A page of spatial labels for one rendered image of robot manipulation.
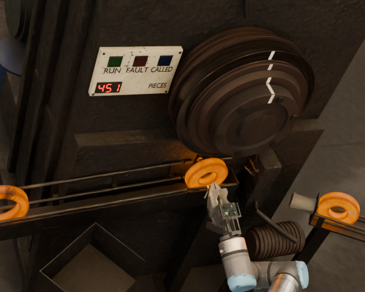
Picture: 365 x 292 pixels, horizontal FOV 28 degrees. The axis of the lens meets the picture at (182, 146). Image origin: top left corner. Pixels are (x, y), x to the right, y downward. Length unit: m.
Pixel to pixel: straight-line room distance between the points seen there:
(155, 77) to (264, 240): 0.84
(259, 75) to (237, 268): 0.65
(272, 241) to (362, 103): 1.92
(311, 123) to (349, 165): 1.33
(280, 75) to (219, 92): 0.19
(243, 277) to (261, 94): 0.62
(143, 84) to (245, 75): 0.32
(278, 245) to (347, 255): 0.89
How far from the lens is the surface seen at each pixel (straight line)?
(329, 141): 4.14
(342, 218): 2.76
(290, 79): 2.24
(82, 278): 2.36
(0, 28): 3.70
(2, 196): 2.31
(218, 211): 2.45
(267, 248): 2.78
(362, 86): 4.66
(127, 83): 2.23
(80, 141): 2.35
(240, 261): 2.41
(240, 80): 2.15
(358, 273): 3.60
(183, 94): 2.19
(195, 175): 2.52
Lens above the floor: 2.56
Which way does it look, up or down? 44 degrees down
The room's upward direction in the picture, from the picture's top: 22 degrees clockwise
